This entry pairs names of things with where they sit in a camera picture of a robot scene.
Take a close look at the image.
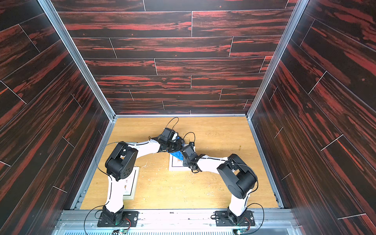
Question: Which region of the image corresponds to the blue microfiber cloth black trim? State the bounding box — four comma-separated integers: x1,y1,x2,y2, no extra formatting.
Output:
170,151,184,161

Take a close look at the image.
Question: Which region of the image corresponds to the white picture frame deer print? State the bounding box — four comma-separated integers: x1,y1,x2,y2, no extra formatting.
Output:
168,154,191,171

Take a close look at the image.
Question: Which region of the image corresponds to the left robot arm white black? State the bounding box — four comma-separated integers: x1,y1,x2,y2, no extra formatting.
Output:
102,128,184,225

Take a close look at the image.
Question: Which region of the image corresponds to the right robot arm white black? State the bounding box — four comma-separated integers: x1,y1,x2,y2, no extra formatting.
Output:
181,144,258,225

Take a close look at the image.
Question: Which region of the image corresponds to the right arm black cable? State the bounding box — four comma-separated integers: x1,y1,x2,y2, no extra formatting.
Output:
183,131,265,235

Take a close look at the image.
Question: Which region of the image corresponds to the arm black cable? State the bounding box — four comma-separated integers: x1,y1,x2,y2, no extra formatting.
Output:
183,131,265,235
83,117,180,235

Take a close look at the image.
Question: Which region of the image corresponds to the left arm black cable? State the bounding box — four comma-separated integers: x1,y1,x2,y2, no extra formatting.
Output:
83,117,180,235

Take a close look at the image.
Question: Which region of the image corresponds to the white picture frame near left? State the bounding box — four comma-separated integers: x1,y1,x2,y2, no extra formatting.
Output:
123,166,140,200

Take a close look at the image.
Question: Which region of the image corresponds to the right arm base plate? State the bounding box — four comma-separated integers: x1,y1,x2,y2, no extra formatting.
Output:
211,210,255,227

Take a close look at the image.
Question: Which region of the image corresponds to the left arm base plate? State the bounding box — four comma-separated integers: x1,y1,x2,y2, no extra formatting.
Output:
97,211,139,228

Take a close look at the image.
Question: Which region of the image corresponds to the aluminium front rail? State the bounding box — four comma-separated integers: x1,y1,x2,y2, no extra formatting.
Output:
52,208,304,235

